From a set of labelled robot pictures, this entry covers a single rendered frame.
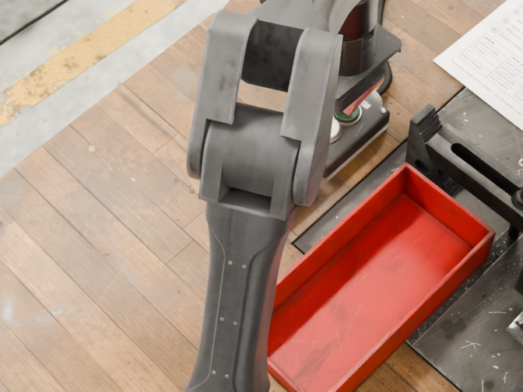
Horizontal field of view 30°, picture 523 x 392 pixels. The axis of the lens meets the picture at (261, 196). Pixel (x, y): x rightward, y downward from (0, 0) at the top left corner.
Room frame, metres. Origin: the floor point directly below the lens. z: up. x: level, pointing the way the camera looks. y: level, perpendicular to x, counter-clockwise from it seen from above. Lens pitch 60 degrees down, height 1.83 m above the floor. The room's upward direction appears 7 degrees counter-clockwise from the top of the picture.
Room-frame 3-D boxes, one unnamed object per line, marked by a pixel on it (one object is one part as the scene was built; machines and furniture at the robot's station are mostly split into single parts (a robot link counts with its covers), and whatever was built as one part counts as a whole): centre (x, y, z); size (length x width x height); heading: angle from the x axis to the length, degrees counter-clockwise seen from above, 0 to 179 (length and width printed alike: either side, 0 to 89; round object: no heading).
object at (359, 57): (0.61, -0.11, 1.06); 0.10 x 0.07 x 0.07; 128
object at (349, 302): (0.40, -0.09, 0.93); 0.25 x 0.12 x 0.06; 128
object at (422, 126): (0.54, -0.19, 0.95); 0.06 x 0.03 x 0.09; 38
